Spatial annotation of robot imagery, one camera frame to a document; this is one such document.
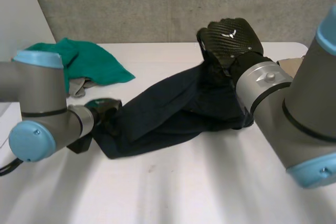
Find black cable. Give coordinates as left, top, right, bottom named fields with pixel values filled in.
left=0, top=157, right=24, bottom=177

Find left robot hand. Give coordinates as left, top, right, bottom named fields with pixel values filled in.
left=84, top=98, right=123, bottom=135

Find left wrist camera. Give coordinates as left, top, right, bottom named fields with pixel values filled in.
left=66, top=136, right=91, bottom=154

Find beige shorts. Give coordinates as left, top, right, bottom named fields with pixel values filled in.
left=276, top=55, right=305, bottom=78

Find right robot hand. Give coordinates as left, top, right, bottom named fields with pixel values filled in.
left=196, top=17, right=274, bottom=86

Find grey towel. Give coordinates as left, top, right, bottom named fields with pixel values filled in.
left=67, top=77, right=96, bottom=98

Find teal towel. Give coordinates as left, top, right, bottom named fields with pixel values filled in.
left=12, top=37, right=137, bottom=91

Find dark blue cloth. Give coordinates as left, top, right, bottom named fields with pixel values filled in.
left=91, top=61, right=255, bottom=160

